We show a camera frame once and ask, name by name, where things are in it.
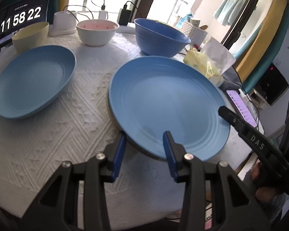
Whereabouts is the smaller blue plate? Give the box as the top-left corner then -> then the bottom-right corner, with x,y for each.
0,45 -> 76,119

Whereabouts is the large blue plate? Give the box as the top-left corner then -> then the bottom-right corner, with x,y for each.
108,56 -> 230,161

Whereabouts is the white pink strawberry bowl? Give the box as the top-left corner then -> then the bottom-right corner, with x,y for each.
76,19 -> 119,47

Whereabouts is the operator right hand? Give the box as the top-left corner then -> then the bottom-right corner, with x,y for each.
243,160 -> 277,204

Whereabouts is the white textured table cloth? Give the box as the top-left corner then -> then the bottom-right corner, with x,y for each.
0,33 -> 184,230

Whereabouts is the smartphone with lit screen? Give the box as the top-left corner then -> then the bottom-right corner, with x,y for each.
226,90 -> 257,128

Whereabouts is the black appliance with red light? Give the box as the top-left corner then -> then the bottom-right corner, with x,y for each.
254,63 -> 289,106

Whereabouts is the teal curtain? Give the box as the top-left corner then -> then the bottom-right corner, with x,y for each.
235,4 -> 289,93

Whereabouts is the grey folded cloth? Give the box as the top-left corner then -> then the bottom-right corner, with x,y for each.
219,66 -> 242,91

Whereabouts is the yellow tissue pack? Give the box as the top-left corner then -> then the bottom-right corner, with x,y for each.
183,37 -> 236,87

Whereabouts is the white perforated basket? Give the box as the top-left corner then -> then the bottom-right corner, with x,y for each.
179,21 -> 208,49

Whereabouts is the hanging teal towel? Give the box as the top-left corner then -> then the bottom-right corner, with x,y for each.
214,0 -> 245,26

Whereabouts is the yellow bowl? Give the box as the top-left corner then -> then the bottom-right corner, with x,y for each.
12,22 -> 49,54

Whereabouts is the large blue bowl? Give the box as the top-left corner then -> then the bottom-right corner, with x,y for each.
134,18 -> 191,58

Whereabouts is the white desk lamp base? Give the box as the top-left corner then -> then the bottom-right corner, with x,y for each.
48,10 -> 78,37

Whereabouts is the white charger plug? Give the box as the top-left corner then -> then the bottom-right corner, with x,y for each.
98,5 -> 108,20

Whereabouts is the tablet showing clock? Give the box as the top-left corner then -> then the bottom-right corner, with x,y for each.
0,0 -> 49,49

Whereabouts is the black charger block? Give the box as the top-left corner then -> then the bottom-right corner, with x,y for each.
117,4 -> 131,26

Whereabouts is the black charger cable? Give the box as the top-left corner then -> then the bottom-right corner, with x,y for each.
124,0 -> 143,19

